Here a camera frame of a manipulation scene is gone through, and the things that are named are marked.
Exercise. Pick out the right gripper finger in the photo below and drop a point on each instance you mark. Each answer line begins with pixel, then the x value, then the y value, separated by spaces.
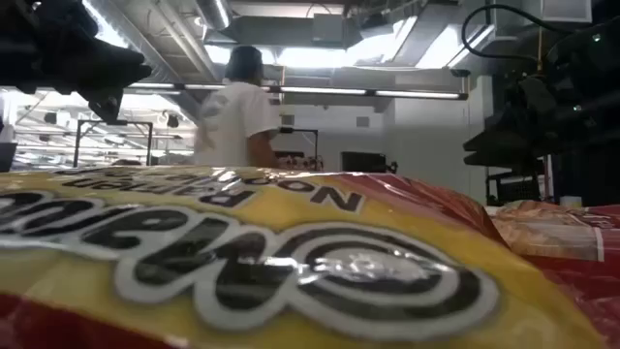
pixel 504 160
pixel 508 138

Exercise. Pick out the black background rig frame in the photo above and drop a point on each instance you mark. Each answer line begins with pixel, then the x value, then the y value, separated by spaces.
pixel 111 122
pixel 290 130

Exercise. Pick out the red Maruchan noodle packet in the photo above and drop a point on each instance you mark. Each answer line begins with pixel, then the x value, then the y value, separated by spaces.
pixel 547 232
pixel 412 218

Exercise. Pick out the silver ventilation duct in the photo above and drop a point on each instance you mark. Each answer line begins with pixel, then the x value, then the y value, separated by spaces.
pixel 215 12

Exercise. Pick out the black bar with light strips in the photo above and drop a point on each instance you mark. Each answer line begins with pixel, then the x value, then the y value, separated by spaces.
pixel 315 90

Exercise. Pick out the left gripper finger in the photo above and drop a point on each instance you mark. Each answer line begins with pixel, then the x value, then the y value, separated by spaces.
pixel 121 70
pixel 106 106

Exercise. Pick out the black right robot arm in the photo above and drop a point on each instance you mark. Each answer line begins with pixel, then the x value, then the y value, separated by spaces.
pixel 598 145

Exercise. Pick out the person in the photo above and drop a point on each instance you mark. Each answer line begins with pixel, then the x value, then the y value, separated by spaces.
pixel 232 126

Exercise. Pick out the black monitor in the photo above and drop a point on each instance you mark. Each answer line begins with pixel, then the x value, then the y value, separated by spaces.
pixel 363 162

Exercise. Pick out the white and yellow cup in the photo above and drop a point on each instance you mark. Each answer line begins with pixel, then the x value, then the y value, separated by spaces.
pixel 570 201

